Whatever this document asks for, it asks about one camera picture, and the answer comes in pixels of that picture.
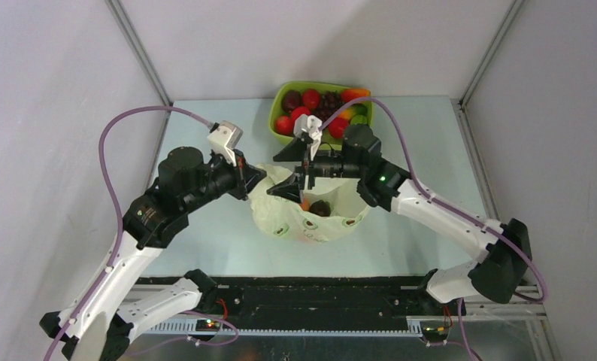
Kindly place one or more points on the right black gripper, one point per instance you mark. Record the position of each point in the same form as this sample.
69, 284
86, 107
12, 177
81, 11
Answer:
290, 188

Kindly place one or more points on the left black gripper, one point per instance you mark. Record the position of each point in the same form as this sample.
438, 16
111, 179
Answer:
245, 177

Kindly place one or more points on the pale green plastic bag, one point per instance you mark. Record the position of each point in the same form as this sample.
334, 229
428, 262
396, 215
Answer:
280, 218

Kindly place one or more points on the dark purple fake plum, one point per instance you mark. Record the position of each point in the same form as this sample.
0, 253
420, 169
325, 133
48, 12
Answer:
321, 208

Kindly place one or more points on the fake peach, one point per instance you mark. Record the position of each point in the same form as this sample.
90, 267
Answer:
305, 205

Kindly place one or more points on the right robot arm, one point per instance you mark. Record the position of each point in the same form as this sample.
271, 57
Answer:
499, 251

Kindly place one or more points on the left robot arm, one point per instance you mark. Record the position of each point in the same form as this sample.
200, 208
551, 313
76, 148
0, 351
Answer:
98, 326

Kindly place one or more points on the fake strawberry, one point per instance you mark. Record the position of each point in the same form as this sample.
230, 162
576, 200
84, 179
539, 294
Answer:
284, 125

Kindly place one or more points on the red fake fruit middle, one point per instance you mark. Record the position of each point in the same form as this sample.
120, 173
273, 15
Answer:
299, 111

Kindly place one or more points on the red fake fruit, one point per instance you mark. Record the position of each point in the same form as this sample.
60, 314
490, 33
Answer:
337, 126
299, 111
311, 99

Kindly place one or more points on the red fake fruit lower right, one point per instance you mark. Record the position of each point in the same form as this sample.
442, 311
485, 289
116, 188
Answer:
337, 126

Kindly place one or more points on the dark red fake plum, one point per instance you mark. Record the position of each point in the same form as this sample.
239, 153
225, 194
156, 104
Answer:
291, 100

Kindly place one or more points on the red fake fruit top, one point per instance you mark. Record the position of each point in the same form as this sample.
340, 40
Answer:
311, 99

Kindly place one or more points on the fake grape bunch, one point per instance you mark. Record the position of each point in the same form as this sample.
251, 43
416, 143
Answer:
329, 103

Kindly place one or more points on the green fake starfruit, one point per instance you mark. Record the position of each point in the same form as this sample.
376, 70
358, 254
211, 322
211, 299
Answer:
359, 119

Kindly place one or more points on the yellow green fake mango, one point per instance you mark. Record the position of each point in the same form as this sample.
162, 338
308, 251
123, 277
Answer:
352, 111

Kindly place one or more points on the orange red fake mango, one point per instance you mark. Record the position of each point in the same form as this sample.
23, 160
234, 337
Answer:
350, 94

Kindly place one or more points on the green plastic fruit bowl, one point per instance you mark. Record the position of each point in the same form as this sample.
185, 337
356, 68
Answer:
301, 86

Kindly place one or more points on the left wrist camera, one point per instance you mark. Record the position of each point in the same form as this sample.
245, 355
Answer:
223, 138

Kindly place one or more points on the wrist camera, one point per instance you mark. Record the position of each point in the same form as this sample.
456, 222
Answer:
223, 138
308, 130

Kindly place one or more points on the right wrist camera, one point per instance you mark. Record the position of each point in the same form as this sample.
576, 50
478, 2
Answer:
308, 130

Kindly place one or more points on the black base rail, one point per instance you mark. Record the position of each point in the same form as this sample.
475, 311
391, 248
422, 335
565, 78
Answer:
375, 304

